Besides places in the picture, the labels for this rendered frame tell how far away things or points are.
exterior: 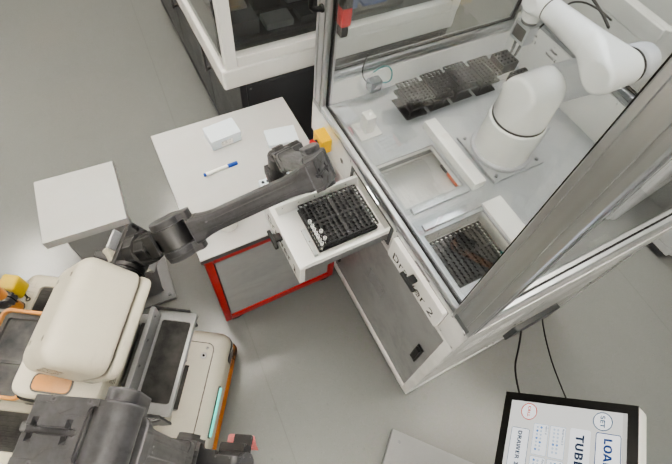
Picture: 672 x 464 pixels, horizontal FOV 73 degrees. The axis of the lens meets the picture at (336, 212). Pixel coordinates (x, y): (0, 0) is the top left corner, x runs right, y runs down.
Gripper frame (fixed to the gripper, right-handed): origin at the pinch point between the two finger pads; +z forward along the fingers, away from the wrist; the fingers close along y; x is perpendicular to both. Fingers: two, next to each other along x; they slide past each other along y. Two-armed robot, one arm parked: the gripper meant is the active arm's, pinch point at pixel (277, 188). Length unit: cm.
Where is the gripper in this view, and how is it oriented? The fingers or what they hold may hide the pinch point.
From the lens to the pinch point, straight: 170.3
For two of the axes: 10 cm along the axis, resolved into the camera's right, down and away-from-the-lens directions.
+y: -4.1, -7.9, 4.5
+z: -0.8, 5.2, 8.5
